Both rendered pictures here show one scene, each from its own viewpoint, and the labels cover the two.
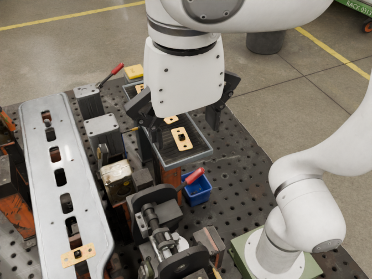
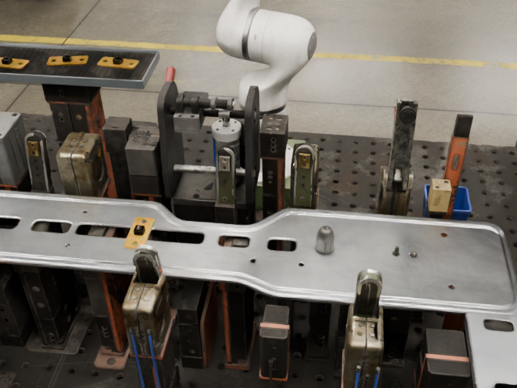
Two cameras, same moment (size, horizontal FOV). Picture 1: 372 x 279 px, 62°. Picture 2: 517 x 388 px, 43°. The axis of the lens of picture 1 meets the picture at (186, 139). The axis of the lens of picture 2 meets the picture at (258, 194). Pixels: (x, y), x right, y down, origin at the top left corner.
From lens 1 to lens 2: 0.97 m
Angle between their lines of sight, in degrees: 42
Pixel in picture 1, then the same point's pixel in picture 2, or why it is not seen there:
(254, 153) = not seen: hidden behind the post
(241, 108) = not seen: outside the picture
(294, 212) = (275, 36)
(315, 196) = (276, 15)
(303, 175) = (252, 11)
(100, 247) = (148, 213)
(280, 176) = (238, 25)
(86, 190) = (54, 205)
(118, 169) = (79, 142)
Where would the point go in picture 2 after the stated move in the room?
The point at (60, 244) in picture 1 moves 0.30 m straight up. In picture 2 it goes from (107, 245) to (76, 100)
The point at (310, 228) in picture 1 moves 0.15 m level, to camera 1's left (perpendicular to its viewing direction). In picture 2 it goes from (295, 34) to (258, 61)
